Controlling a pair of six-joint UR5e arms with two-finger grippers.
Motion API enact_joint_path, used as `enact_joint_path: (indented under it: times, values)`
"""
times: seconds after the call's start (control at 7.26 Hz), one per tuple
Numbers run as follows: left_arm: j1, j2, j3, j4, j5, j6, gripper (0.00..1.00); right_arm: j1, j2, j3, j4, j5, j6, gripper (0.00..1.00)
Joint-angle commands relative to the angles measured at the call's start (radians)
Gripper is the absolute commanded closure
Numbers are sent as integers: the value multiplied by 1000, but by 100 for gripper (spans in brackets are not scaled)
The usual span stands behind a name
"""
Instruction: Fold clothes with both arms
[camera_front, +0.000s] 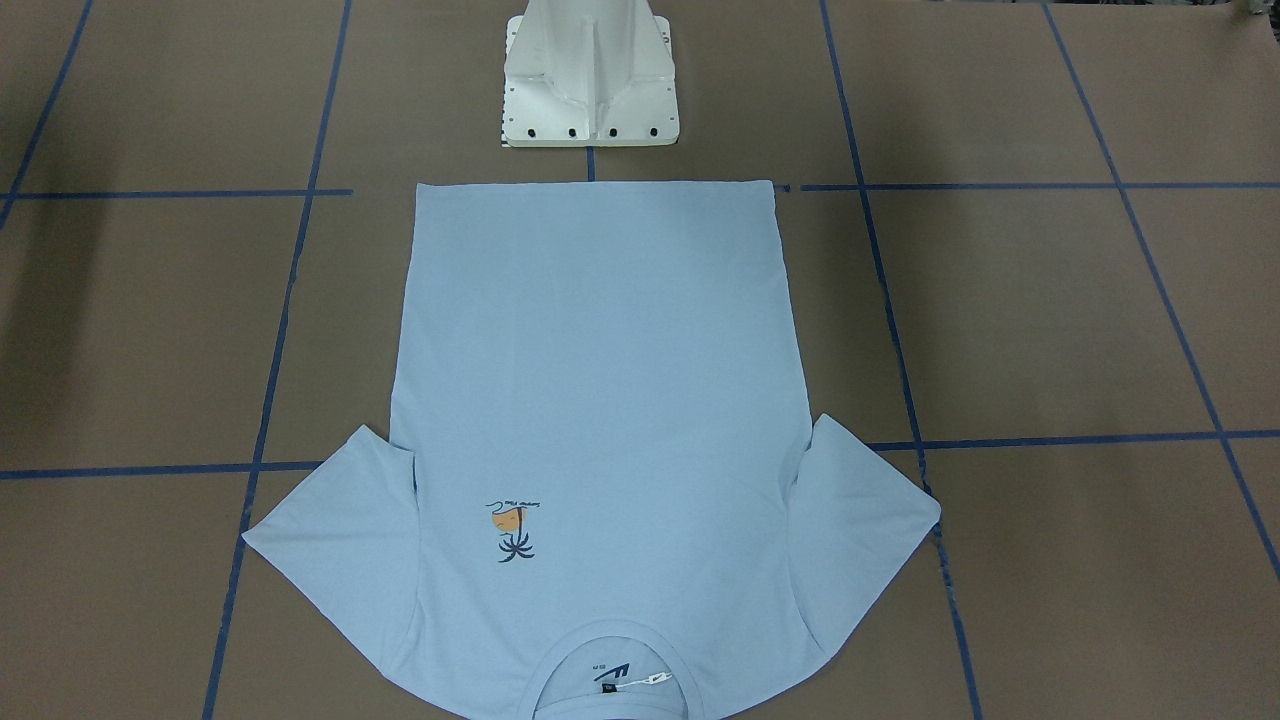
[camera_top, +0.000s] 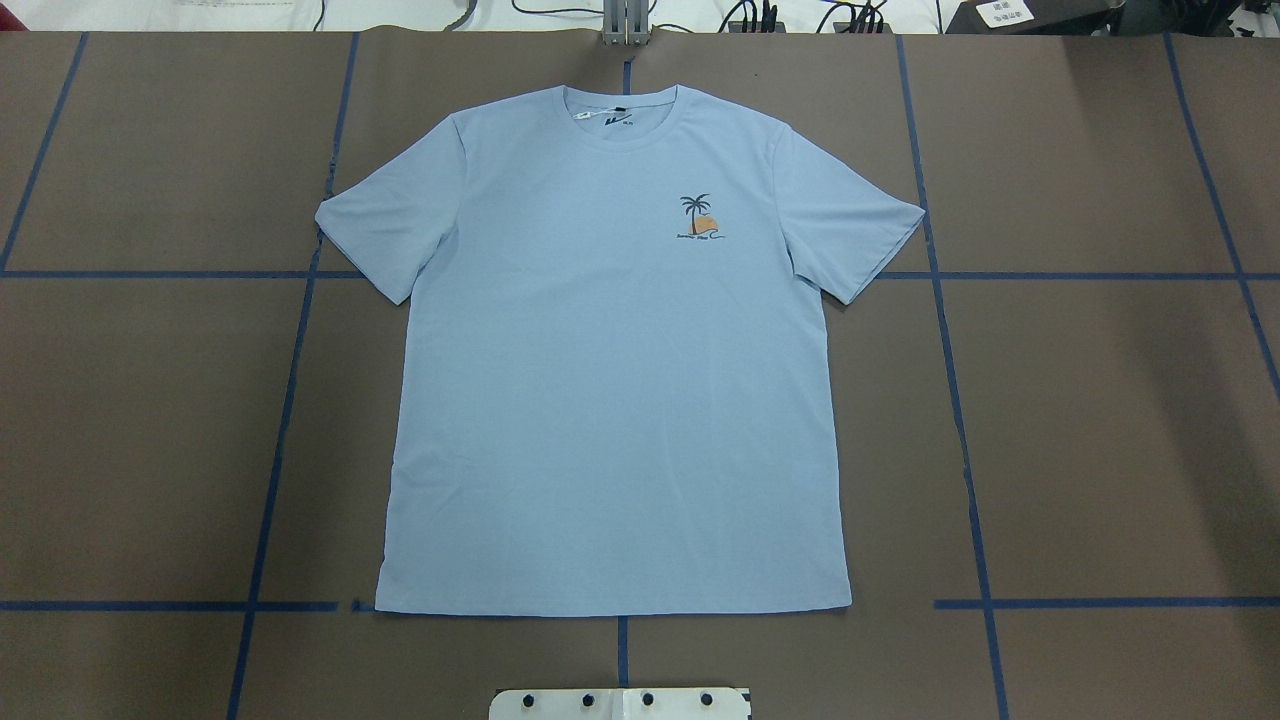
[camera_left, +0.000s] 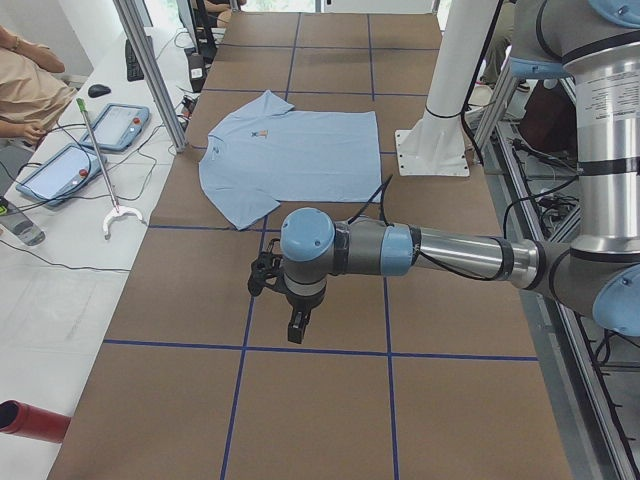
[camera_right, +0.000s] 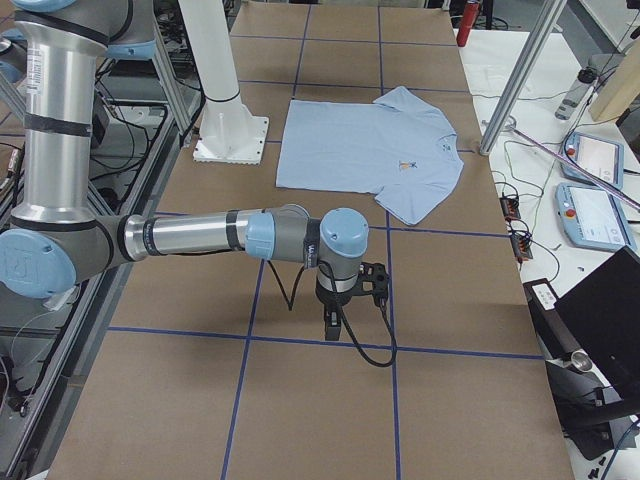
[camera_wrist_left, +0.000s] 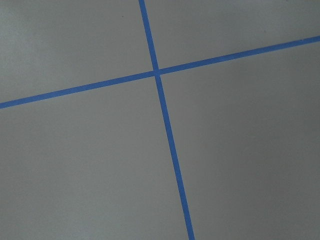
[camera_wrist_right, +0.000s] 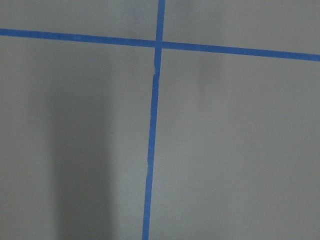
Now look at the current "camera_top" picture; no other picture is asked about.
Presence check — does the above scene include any aluminium frame post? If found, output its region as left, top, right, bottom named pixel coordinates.
left=602, top=0, right=652, bottom=46

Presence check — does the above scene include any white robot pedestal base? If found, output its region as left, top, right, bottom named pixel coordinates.
left=488, top=687, right=753, bottom=719

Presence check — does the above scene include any brown paper table cover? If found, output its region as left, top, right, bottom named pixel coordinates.
left=3, top=27, right=1277, bottom=719

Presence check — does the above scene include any black box with label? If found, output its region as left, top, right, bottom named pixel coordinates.
left=943, top=1, right=1132, bottom=36

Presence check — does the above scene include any light blue t-shirt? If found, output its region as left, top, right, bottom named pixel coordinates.
left=315, top=85, right=924, bottom=618

